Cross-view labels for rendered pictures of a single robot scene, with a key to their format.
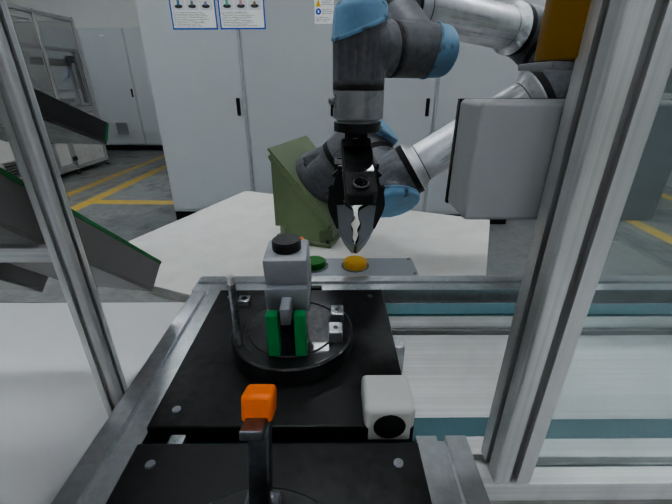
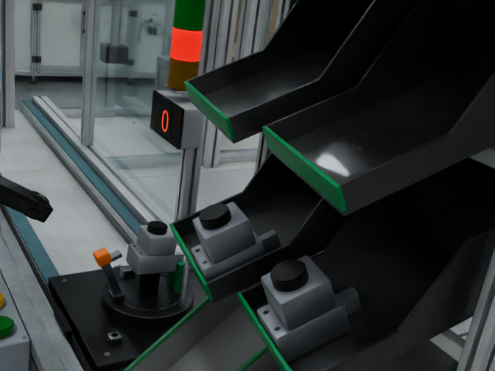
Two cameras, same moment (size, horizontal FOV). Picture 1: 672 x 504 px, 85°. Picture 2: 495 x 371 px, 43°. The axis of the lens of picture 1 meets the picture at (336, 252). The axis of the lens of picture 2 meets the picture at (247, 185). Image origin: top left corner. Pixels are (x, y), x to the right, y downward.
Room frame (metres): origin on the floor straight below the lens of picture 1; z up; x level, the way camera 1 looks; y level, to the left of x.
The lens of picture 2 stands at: (0.71, 0.82, 1.51)
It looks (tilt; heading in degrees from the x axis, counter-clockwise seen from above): 21 degrees down; 236
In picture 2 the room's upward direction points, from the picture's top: 8 degrees clockwise
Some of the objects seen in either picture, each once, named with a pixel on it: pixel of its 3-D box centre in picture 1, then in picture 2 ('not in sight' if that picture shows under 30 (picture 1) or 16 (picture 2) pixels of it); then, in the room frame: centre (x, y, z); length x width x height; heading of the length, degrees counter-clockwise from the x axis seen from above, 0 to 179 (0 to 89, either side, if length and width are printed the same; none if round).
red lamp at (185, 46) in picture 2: not in sight; (186, 43); (0.24, -0.14, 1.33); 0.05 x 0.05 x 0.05
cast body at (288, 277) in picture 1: (287, 273); (160, 245); (0.34, 0.05, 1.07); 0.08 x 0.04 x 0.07; 1
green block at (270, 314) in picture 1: (273, 333); (180, 277); (0.31, 0.06, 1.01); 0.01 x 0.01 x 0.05; 0
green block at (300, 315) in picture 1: (300, 333); (172, 269); (0.31, 0.04, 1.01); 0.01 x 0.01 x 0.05; 0
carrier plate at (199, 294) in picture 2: (293, 347); (146, 308); (0.35, 0.05, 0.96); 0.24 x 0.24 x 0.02; 0
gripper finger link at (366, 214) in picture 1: (363, 224); not in sight; (0.59, -0.05, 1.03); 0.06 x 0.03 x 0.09; 0
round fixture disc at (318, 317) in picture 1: (293, 334); (148, 297); (0.35, 0.05, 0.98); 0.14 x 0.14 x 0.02
